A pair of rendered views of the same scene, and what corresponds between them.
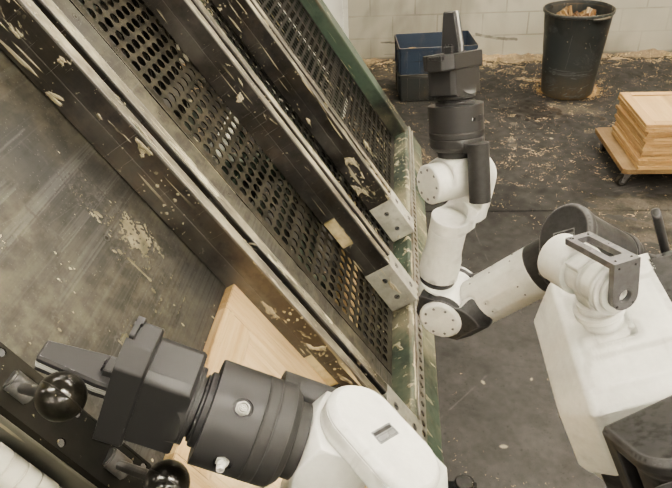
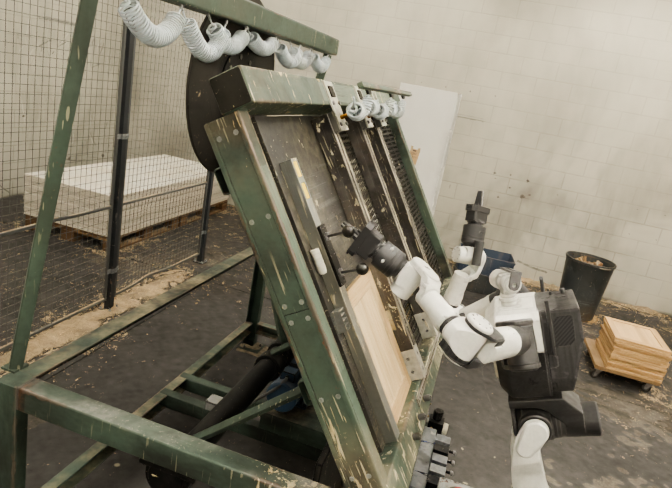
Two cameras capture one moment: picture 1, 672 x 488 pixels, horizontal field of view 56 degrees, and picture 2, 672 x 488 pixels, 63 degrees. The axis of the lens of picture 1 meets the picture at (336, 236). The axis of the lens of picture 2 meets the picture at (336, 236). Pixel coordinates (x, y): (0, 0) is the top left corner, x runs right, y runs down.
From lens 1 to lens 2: 122 cm
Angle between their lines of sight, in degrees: 19
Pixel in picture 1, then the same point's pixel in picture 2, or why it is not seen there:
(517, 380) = (485, 454)
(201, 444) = (379, 253)
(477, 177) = (476, 254)
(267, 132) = (389, 228)
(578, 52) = (585, 287)
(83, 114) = (341, 185)
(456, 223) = (464, 276)
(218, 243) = not seen: hidden behind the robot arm
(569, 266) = (499, 275)
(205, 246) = not seen: hidden behind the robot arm
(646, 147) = (613, 353)
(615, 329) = (512, 305)
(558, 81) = not seen: hidden behind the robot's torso
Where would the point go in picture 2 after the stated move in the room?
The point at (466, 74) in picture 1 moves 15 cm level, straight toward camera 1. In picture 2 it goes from (481, 215) to (475, 221)
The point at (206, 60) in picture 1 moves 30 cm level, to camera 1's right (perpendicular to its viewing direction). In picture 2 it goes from (374, 190) to (440, 204)
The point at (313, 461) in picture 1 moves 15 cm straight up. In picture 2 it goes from (406, 269) to (417, 219)
